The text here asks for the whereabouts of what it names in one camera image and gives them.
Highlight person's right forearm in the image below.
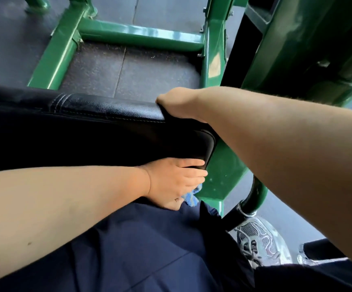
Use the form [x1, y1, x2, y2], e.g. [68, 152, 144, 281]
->
[196, 86, 352, 278]

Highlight green metal machine frame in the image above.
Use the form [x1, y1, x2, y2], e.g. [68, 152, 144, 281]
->
[22, 0, 352, 217]

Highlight navy blue trousers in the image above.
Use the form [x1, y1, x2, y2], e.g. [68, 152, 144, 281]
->
[0, 197, 352, 292]

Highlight person's right hand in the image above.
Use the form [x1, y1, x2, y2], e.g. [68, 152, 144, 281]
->
[156, 87, 207, 124]

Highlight blue cleaning cloth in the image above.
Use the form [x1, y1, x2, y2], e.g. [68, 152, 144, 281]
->
[181, 184, 203, 208]

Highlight person's left forearm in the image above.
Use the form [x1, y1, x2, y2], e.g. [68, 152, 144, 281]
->
[0, 165, 151, 287]

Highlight black padded bench seat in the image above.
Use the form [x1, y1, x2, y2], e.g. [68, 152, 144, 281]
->
[0, 83, 220, 171]

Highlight grey mesh sneaker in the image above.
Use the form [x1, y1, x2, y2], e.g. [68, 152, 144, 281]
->
[297, 244, 350, 267]
[231, 216, 292, 268]

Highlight person's left hand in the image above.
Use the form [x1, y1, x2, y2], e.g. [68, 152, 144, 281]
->
[140, 158, 209, 211]

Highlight black rubber handle grip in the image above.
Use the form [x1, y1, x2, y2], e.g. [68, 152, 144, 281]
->
[222, 203, 250, 232]

